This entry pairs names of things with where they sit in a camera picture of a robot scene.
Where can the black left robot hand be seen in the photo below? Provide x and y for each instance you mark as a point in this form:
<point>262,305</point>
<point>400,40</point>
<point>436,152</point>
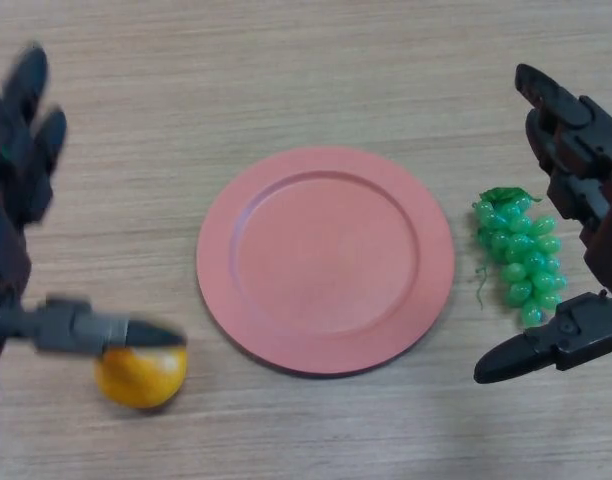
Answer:
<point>11,200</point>

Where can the yellow pear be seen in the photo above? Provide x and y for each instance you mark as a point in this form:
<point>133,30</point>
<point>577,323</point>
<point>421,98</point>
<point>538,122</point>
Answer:
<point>136,380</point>

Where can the green grape bunch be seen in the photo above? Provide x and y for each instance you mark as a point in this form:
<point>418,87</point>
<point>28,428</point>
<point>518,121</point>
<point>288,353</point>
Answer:
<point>528,260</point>

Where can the pink round plate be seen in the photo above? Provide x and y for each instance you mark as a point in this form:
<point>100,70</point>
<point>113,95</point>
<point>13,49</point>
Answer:
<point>326,260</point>

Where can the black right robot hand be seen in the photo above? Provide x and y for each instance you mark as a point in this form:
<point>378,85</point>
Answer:
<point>596,165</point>

